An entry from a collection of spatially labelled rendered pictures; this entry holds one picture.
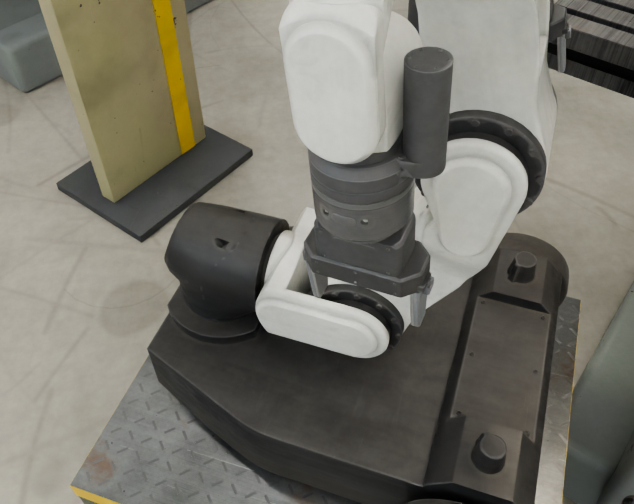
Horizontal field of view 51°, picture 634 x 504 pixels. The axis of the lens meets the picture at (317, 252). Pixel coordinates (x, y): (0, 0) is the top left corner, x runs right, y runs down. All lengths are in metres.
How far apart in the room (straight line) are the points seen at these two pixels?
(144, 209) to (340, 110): 1.72
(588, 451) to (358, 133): 1.15
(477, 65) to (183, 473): 0.83
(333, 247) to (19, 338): 1.45
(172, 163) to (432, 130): 1.84
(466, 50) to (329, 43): 0.26
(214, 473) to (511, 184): 0.73
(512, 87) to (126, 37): 1.45
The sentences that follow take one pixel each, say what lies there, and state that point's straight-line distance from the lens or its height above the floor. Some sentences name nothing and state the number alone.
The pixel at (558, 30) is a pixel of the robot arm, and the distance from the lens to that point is 0.97.
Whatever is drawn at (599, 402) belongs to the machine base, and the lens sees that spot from 1.59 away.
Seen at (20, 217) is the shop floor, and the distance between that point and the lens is 2.29.
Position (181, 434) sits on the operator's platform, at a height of 0.40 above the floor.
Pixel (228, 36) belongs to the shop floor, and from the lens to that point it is 2.99.
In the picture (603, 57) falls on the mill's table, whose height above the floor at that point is 0.90.
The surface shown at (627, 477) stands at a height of 0.32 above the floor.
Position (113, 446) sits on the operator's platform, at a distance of 1.25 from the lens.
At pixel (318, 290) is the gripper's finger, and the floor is 0.94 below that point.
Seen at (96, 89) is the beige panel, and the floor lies 0.43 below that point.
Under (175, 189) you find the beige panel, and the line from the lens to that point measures 2.19.
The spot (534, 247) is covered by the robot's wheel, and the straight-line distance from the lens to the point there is 1.26.
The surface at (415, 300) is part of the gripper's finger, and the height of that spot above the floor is 0.99.
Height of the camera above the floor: 1.48
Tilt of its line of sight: 48 degrees down
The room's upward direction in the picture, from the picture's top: straight up
